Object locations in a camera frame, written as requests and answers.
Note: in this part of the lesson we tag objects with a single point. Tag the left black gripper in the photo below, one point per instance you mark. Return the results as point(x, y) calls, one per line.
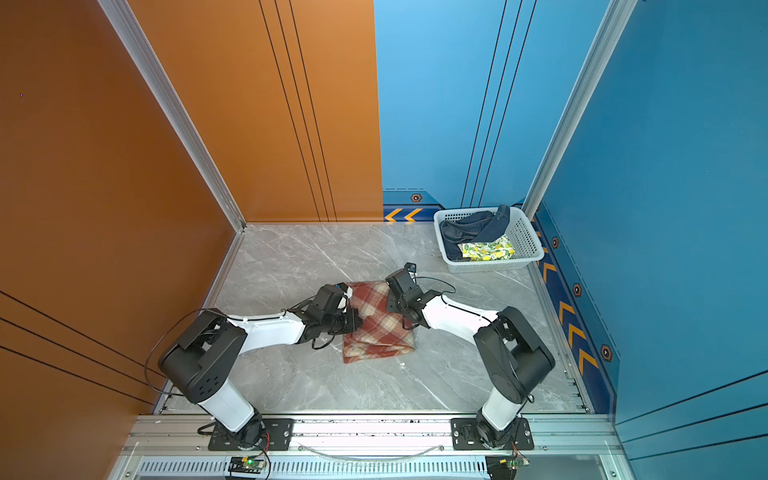
point(352, 314)

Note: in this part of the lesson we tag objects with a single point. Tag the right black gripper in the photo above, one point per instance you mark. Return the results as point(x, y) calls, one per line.
point(390, 302)

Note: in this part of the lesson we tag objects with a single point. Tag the red plaid skirt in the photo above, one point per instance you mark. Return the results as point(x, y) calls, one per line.
point(382, 334)

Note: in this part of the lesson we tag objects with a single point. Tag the dark blue denim skirt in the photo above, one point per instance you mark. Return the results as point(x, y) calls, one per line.
point(479, 227)

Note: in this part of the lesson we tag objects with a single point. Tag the white plastic laundry basket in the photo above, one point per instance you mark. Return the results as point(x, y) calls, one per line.
point(528, 248)

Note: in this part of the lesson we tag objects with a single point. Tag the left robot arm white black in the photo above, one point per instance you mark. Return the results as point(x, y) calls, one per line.
point(199, 362)

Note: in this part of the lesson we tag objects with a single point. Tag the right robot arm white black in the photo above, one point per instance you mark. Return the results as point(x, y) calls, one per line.
point(515, 357)

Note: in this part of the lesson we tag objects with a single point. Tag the lemon print skirt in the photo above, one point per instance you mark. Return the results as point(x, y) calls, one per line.
point(497, 250)

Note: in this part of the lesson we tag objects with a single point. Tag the left green circuit board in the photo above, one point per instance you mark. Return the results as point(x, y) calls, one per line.
point(248, 467)

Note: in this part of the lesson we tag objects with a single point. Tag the green circuit board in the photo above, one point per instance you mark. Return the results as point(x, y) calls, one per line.
point(505, 468)
point(248, 467)

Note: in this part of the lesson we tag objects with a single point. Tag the right green circuit board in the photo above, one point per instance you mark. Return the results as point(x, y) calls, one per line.
point(505, 468)

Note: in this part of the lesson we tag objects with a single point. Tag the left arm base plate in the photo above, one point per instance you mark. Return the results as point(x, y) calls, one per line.
point(269, 434)

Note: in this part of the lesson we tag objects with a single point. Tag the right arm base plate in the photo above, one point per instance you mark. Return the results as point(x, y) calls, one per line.
point(478, 434)

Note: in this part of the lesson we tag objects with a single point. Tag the aluminium front rail frame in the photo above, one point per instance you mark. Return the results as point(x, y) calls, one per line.
point(374, 446)

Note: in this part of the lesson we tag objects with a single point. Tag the right aluminium corner post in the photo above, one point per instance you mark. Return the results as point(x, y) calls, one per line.
point(607, 37)

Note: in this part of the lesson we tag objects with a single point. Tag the aluminium corner post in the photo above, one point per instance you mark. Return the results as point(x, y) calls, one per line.
point(607, 37)
point(127, 27)

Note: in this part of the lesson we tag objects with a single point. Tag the left aluminium corner post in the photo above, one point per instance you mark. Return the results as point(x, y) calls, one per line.
point(127, 27)

